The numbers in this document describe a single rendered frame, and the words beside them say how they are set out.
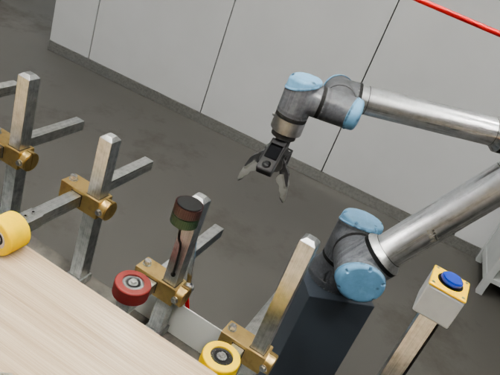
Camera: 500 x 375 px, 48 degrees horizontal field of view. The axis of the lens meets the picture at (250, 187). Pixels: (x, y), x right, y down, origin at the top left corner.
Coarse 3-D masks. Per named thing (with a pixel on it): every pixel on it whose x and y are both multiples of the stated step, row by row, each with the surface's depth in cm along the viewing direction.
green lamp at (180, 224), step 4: (172, 212) 116; (172, 216) 115; (172, 220) 115; (176, 220) 114; (180, 220) 114; (172, 224) 116; (176, 224) 115; (180, 224) 114; (184, 224) 114; (188, 224) 114; (192, 224) 115; (196, 224) 116; (180, 228) 115; (184, 228) 115; (188, 228) 115; (192, 228) 116
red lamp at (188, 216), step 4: (192, 196) 118; (176, 200) 115; (176, 204) 114; (176, 208) 114; (180, 208) 113; (176, 212) 114; (180, 212) 113; (184, 212) 113; (188, 212) 113; (192, 212) 113; (196, 212) 114; (200, 212) 114; (180, 216) 114; (184, 216) 113; (188, 216) 113; (192, 216) 114; (196, 216) 114; (200, 216) 116; (188, 220) 114; (192, 220) 114
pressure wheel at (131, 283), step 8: (120, 272) 122; (128, 272) 123; (136, 272) 123; (120, 280) 120; (128, 280) 121; (136, 280) 121; (144, 280) 122; (112, 288) 120; (120, 288) 118; (128, 288) 119; (136, 288) 120; (144, 288) 120; (120, 296) 118; (128, 296) 118; (136, 296) 118; (144, 296) 120; (128, 304) 119; (136, 304) 119
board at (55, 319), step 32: (0, 256) 115; (32, 256) 118; (0, 288) 108; (32, 288) 111; (64, 288) 114; (0, 320) 102; (32, 320) 104; (64, 320) 107; (96, 320) 109; (128, 320) 112; (0, 352) 96; (32, 352) 98; (64, 352) 101; (96, 352) 103; (128, 352) 105; (160, 352) 108
